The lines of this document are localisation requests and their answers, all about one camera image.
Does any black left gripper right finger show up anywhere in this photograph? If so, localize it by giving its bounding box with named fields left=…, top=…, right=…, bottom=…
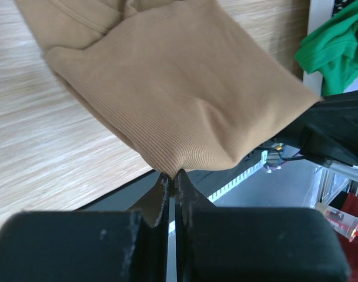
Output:
left=174, top=170, right=351, bottom=281

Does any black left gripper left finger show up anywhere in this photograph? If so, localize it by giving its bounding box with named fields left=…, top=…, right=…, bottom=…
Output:
left=0, top=174, right=170, bottom=281

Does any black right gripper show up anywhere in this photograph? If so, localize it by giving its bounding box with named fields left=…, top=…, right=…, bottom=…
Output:
left=273, top=90, right=358, bottom=167

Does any tan garment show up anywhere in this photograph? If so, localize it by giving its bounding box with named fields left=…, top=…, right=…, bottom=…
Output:
left=16, top=1, right=320, bottom=176

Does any green garment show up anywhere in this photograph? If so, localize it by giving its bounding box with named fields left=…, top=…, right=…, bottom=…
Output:
left=295, top=0, right=358, bottom=97

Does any white slotted cable duct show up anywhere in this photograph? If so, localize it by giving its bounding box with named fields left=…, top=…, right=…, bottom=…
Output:
left=208, top=150, right=268, bottom=203

